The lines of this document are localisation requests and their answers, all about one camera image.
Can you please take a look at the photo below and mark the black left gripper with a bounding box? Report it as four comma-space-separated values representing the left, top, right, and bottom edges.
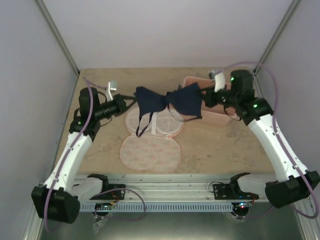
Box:
94, 94, 138, 121

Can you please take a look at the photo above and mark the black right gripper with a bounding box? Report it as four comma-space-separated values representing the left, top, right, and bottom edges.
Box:
197, 84, 240, 109

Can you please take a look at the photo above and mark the pink plastic bin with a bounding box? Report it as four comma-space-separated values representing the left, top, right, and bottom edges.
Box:
182, 76, 239, 127

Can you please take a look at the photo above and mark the dark navy bra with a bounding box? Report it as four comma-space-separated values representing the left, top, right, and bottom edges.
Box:
134, 83, 202, 123

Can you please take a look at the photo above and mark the floral mesh laundry bag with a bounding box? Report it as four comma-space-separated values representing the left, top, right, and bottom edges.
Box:
119, 106, 184, 174

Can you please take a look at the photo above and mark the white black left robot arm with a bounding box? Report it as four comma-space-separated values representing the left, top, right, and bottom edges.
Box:
31, 87, 136, 224

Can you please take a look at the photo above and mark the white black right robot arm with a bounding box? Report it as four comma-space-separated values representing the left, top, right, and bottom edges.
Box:
201, 69, 320, 209

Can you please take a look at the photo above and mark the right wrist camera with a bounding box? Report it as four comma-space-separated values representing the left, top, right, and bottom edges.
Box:
208, 70, 226, 92

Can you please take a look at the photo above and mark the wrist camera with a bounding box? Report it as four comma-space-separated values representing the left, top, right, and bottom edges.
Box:
106, 80, 117, 102
208, 70, 226, 92

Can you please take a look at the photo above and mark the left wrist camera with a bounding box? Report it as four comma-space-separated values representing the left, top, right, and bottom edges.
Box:
106, 80, 117, 102

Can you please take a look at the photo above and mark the aluminium front rail base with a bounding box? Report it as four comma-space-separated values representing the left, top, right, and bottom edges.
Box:
70, 173, 276, 204

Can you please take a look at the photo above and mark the slotted grey cable duct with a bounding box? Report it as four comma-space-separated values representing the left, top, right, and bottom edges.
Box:
80, 202, 233, 213

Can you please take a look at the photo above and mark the right rear aluminium frame post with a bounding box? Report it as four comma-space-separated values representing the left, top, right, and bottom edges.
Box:
258, 0, 302, 64

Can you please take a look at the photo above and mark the aluminium frame post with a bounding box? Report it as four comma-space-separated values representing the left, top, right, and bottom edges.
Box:
258, 0, 302, 64
34, 0, 80, 77

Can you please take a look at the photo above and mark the left rear aluminium frame post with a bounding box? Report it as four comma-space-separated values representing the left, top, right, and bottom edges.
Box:
34, 0, 80, 77

